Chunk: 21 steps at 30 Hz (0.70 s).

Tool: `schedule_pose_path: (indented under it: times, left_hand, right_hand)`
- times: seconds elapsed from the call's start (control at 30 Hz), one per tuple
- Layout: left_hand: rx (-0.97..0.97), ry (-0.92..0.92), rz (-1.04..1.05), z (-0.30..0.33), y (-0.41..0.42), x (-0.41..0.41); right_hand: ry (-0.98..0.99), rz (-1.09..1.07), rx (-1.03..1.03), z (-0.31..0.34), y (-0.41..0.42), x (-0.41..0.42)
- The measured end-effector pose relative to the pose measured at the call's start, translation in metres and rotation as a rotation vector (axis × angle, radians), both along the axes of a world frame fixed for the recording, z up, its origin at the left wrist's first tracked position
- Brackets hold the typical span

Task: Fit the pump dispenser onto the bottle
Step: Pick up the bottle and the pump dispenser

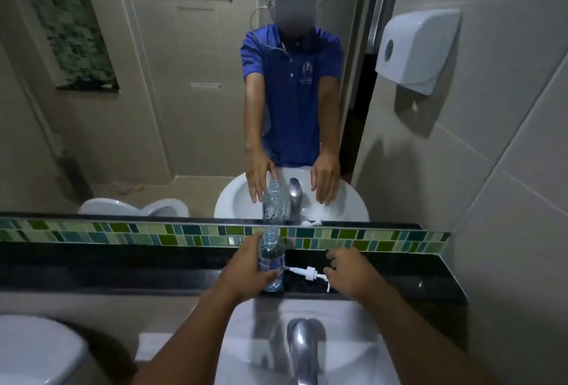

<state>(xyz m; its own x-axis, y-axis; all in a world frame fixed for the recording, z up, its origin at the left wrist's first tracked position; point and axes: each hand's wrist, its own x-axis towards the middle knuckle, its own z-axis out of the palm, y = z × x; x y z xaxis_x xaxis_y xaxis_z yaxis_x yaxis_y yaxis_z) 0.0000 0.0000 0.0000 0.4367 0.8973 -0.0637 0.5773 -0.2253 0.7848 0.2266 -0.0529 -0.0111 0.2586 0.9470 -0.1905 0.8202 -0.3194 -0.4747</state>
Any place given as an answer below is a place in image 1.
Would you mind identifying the black stone ledge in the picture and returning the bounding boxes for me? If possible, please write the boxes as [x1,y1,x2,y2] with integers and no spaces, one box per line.
[0,241,469,306]

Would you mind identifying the white toilet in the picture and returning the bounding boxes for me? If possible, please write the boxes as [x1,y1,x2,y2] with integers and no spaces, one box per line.
[0,314,98,385]

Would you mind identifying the white pump head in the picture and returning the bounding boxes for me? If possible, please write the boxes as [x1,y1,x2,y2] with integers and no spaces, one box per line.
[283,264,332,294]

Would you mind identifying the clear hand soap bottle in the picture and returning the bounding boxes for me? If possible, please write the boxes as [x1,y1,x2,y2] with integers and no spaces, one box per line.
[259,226,286,295]

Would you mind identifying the person's right forearm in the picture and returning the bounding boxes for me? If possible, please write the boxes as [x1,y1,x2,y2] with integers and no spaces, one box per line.
[360,283,500,385]

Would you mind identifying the white paper towel dispenser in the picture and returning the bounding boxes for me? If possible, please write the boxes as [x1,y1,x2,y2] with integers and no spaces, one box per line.
[375,8,463,97]

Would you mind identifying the chrome faucet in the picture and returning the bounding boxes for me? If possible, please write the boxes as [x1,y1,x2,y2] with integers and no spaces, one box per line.
[285,318,327,385]

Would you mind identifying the person's right hand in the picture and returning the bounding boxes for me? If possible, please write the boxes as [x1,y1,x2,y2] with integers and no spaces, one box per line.
[322,247,392,304]

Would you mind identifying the white rectangular object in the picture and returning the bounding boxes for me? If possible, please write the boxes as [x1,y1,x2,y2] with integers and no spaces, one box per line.
[134,331,179,364]

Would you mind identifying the white ceramic sink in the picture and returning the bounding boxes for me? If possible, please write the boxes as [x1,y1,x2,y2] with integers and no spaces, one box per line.
[214,298,403,385]

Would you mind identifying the person's left hand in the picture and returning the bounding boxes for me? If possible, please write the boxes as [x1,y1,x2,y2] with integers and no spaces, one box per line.
[212,232,286,306]

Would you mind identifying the large wall mirror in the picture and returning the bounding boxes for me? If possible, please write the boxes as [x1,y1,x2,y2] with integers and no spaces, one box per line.
[0,0,422,226]

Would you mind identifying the person's left forearm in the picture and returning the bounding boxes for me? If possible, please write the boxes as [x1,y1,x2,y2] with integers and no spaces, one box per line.
[132,287,243,385]

